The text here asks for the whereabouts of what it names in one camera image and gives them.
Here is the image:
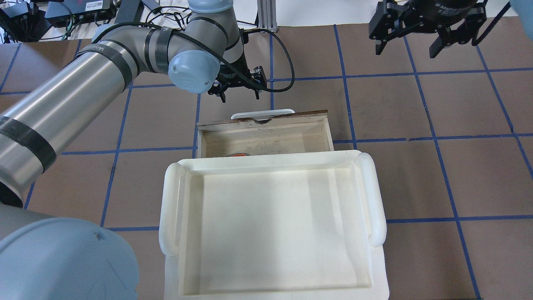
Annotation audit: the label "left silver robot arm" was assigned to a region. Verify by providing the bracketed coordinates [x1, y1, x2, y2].
[0, 0, 262, 300]

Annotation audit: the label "grey orange-handled scissors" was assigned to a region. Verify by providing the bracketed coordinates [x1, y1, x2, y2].
[227, 152, 249, 157]

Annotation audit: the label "wooden drawer with white handle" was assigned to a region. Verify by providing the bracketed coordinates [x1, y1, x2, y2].
[196, 109, 334, 158]

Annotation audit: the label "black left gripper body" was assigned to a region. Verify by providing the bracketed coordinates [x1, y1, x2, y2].
[208, 58, 267, 95]

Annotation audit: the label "white plastic tray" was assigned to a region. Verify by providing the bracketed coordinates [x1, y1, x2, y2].
[159, 150, 390, 300]

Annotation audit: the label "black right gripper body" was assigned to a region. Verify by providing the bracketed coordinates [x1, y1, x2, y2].
[368, 0, 488, 46]

